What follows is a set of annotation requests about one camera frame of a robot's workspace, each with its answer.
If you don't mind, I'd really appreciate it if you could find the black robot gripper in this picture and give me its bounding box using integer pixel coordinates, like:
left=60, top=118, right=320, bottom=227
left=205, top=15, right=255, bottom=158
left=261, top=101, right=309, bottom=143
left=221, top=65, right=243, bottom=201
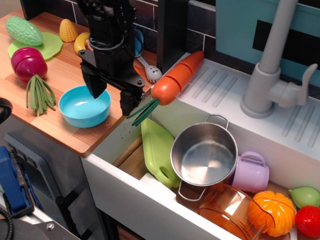
left=78, top=14, right=146, bottom=116

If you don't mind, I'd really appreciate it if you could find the light blue plastic bowl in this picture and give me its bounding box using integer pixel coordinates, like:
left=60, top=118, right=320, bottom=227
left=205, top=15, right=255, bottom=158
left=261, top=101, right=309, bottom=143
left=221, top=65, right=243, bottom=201
left=58, top=85, right=111, bottom=128

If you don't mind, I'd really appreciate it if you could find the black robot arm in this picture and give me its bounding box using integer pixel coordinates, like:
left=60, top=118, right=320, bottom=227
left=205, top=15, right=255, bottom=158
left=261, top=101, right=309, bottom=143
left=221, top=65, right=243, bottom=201
left=77, top=0, right=146, bottom=116

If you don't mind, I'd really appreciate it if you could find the small orange toy carrot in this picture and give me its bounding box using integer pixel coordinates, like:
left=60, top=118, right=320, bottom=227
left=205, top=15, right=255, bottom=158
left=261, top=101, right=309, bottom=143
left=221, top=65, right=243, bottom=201
left=133, top=65, right=141, bottom=75

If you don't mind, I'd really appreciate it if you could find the white slotted plastic spoon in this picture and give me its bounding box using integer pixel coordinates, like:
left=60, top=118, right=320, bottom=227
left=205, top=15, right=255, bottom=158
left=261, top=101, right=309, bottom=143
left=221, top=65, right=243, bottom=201
left=137, top=56, right=163, bottom=84

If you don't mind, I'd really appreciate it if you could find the large orange toy carrot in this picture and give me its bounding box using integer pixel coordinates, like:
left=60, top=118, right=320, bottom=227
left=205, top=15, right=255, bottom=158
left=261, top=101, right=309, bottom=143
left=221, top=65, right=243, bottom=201
left=126, top=50, right=205, bottom=127

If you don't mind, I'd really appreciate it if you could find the blue plastic cup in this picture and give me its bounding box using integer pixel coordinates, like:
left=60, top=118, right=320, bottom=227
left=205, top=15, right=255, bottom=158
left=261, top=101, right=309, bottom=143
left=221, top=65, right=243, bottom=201
left=135, top=29, right=144, bottom=57

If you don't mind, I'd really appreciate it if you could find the yellow toy banana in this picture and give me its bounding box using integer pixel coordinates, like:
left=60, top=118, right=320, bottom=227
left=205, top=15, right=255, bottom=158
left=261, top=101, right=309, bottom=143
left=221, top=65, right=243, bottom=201
left=73, top=32, right=90, bottom=53

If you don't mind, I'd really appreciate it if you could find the green plastic cutting board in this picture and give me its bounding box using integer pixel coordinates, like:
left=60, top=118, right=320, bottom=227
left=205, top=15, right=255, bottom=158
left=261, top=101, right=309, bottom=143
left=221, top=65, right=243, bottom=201
left=141, top=118, right=181, bottom=188

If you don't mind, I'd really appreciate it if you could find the green felt bean bundle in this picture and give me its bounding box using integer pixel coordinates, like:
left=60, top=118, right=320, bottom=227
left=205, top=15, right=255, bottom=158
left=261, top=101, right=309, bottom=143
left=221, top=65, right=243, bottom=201
left=25, top=74, right=57, bottom=117

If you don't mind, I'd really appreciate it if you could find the yellow toy corn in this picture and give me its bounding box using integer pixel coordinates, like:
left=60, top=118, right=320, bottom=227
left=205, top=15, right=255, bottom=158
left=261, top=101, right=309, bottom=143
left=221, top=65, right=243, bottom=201
left=59, top=18, right=79, bottom=43

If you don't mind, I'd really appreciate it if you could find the light green plastic plate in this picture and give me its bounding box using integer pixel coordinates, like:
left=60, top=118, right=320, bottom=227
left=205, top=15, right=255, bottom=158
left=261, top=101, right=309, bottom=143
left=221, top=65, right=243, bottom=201
left=7, top=32, right=63, bottom=61

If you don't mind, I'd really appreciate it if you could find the purple toy onion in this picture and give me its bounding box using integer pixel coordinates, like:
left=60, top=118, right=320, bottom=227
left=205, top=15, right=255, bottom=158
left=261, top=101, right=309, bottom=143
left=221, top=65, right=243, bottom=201
left=11, top=47, right=48, bottom=83

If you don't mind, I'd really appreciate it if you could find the stainless steel pot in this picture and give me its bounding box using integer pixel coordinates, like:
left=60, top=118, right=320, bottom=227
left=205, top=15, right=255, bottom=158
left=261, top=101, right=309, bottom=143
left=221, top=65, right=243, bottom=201
left=170, top=114, right=238, bottom=202

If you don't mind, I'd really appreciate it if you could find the green bitter melon toy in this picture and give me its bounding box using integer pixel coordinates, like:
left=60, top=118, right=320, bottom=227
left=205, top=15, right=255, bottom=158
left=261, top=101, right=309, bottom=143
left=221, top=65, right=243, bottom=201
left=5, top=16, right=44, bottom=46

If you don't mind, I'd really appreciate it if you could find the white toy sink unit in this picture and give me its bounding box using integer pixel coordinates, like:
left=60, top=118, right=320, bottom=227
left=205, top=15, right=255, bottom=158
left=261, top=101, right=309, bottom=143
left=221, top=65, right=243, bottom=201
left=82, top=60, right=320, bottom=240

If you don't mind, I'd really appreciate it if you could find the blue plastic case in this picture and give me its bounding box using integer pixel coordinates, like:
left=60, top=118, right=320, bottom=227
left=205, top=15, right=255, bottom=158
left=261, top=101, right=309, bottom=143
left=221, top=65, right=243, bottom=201
left=0, top=146, right=35, bottom=219

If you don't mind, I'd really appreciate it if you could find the grey toy faucet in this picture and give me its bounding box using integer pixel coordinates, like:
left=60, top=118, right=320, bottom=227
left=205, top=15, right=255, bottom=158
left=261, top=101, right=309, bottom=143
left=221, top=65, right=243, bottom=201
left=240, top=0, right=318, bottom=119

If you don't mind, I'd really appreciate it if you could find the lilac plastic mug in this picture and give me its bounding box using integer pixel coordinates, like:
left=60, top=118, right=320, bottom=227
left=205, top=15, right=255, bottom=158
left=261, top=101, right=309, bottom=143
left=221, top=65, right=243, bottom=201
left=231, top=151, right=270, bottom=193

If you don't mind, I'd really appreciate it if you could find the transparent orange plastic jug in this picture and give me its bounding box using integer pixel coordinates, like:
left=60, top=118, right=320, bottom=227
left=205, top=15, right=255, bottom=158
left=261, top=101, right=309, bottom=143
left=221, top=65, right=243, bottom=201
left=198, top=183, right=276, bottom=240

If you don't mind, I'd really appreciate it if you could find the orange toy pumpkin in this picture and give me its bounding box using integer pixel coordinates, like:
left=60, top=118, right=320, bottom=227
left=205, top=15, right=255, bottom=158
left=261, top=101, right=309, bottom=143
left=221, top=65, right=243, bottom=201
left=247, top=190, right=296, bottom=238

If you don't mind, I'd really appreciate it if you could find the green toy pear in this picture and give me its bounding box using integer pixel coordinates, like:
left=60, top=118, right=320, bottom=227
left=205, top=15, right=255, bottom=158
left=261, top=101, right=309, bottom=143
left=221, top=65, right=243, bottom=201
left=288, top=186, right=320, bottom=209

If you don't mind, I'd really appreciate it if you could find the red toy strawberry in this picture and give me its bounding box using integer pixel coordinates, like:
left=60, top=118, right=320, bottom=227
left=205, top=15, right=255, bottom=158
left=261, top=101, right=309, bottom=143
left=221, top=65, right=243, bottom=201
left=295, top=205, right=320, bottom=238

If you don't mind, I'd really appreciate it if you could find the black cable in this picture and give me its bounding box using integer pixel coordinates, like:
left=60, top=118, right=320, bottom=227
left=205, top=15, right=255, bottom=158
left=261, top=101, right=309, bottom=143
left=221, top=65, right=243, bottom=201
left=0, top=97, right=14, bottom=126

